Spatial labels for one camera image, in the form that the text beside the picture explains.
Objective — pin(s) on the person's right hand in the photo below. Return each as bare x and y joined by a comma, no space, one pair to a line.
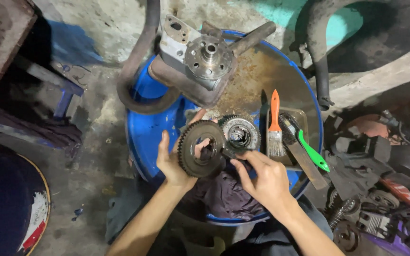
269,185

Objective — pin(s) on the person's left hand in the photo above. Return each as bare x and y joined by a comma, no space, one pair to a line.
171,170

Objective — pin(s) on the large dark toothed gear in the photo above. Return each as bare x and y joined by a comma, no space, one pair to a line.
187,156

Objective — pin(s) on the small dark metal piece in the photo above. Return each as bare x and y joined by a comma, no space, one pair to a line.
229,153

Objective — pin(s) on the flat metal bar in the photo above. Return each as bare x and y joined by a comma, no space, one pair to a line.
310,169

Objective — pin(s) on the blue steel drum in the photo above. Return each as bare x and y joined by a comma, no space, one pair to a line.
148,131

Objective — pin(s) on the dark purple rag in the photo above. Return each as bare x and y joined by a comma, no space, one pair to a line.
222,197

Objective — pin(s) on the person's grey trousers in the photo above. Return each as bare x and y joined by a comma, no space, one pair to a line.
262,236

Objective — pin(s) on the small silver toothed gear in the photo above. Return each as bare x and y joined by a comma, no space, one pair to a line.
250,131

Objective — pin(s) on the rectangular metal tray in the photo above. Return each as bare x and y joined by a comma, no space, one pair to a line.
303,119

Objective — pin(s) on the heap of engine parts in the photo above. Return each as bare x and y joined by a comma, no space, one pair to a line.
375,170

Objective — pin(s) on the grey gearbox housing with flange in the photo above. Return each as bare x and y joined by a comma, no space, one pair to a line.
208,58

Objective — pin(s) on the blue plastic stool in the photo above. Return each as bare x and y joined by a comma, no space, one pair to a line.
53,80

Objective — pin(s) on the curved dark exhaust pipe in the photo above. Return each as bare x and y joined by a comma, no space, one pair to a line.
313,42

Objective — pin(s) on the dark drum with white label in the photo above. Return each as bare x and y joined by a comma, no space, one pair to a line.
2,199

